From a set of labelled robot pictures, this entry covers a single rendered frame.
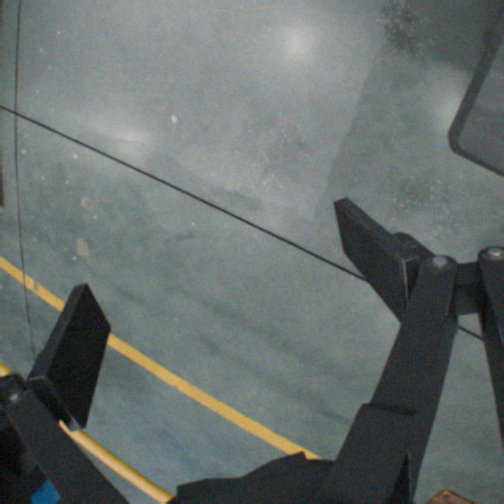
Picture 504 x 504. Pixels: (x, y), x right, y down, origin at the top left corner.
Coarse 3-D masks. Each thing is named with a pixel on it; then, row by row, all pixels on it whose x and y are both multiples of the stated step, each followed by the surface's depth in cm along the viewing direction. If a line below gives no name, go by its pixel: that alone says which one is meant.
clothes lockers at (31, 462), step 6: (24, 456) 308; (30, 456) 310; (30, 462) 305; (36, 462) 307; (30, 468) 301; (36, 468) 307; (30, 474) 300; (36, 474) 311; (42, 474) 322; (30, 480) 304; (36, 480) 315; (42, 480) 326; (30, 486) 308; (36, 486) 319; (30, 492) 313
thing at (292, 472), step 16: (272, 464) 8; (288, 464) 8; (304, 464) 8; (320, 464) 8; (208, 480) 8; (224, 480) 8; (240, 480) 8; (256, 480) 8; (272, 480) 8; (288, 480) 8; (304, 480) 8; (320, 480) 8; (176, 496) 8; (192, 496) 8; (208, 496) 8; (224, 496) 8; (240, 496) 8; (256, 496) 8; (272, 496) 8; (288, 496) 7; (304, 496) 7; (400, 496) 7
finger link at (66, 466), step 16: (0, 384) 12; (16, 384) 13; (0, 400) 12; (16, 400) 12; (32, 400) 12; (16, 416) 12; (32, 416) 12; (48, 416) 11; (32, 432) 11; (48, 432) 11; (64, 432) 11; (32, 448) 10; (48, 448) 10; (64, 448) 10; (48, 464) 10; (64, 464) 9; (80, 464) 9; (64, 480) 9; (80, 480) 9; (96, 480) 9; (64, 496) 9; (80, 496) 8; (96, 496) 8; (112, 496) 8
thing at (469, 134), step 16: (496, 32) 20; (496, 48) 20; (480, 64) 22; (496, 64) 20; (480, 80) 21; (496, 80) 20; (464, 96) 24; (480, 96) 21; (496, 96) 21; (464, 112) 22; (480, 112) 22; (496, 112) 21; (464, 128) 22; (480, 128) 22; (496, 128) 22; (464, 144) 23; (480, 144) 22; (496, 144) 22; (480, 160) 23; (496, 160) 22
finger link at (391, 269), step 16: (336, 208) 19; (352, 208) 18; (352, 224) 17; (368, 224) 16; (352, 240) 18; (368, 240) 16; (384, 240) 14; (352, 256) 19; (368, 256) 16; (384, 256) 14; (400, 256) 13; (416, 256) 13; (368, 272) 17; (384, 272) 15; (400, 272) 13; (416, 272) 13; (384, 288) 15; (400, 288) 13; (400, 304) 14; (400, 320) 14
